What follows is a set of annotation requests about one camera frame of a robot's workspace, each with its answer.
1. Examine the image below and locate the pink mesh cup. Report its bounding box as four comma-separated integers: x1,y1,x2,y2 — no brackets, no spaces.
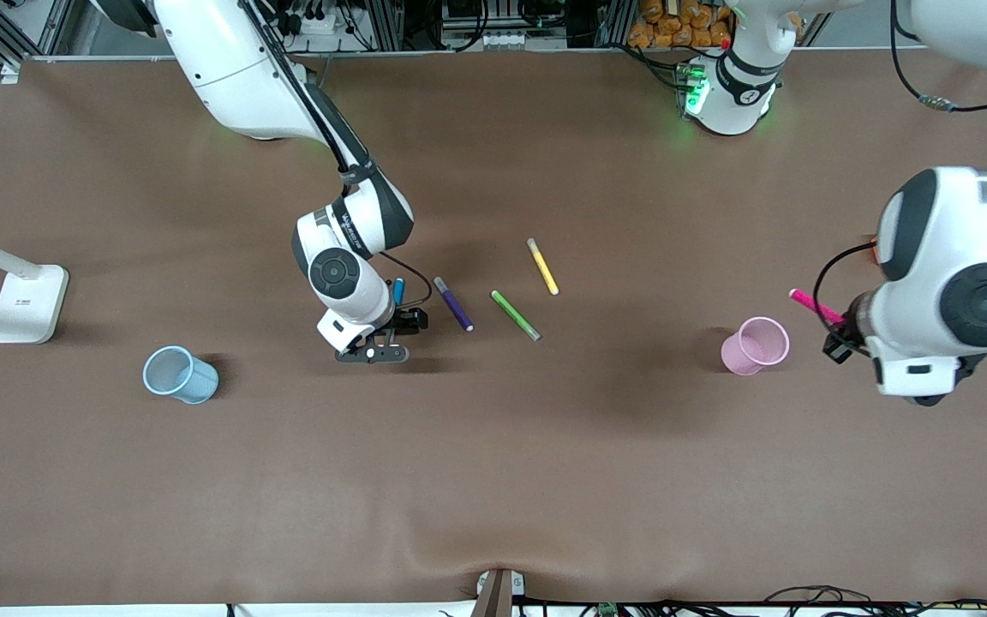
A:
721,316,791,376

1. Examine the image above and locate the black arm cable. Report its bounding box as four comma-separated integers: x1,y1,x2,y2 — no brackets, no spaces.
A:
241,0,433,311
813,0,987,348

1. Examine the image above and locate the green marker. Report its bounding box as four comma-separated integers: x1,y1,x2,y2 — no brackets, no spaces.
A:
491,291,541,342

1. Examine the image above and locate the pink marker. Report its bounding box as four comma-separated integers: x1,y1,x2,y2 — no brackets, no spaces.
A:
789,288,847,327

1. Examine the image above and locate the light blue mesh cup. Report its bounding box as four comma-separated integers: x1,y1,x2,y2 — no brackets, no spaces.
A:
143,345,219,404

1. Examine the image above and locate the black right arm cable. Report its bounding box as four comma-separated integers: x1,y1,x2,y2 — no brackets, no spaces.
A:
241,0,433,311

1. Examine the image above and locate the white lamp stand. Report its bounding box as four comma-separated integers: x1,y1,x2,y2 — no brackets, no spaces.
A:
0,225,69,344

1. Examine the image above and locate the yellow marker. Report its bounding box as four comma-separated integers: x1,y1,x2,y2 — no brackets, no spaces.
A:
527,238,559,296

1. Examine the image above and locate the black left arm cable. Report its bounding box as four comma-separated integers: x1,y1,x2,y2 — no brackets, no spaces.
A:
813,0,987,348

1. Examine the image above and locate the metal table clamp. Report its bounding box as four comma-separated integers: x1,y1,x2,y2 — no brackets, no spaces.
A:
470,567,526,617

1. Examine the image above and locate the purple marker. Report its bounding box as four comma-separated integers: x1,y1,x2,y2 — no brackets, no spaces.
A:
434,276,475,332

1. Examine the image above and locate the grey metal equipment rack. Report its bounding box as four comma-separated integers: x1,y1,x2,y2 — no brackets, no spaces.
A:
438,0,580,52

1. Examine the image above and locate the orange snack bag pile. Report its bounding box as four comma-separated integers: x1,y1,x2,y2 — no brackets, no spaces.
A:
628,0,733,50

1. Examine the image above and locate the white power strip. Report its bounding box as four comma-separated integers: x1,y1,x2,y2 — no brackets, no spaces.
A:
286,10,338,37

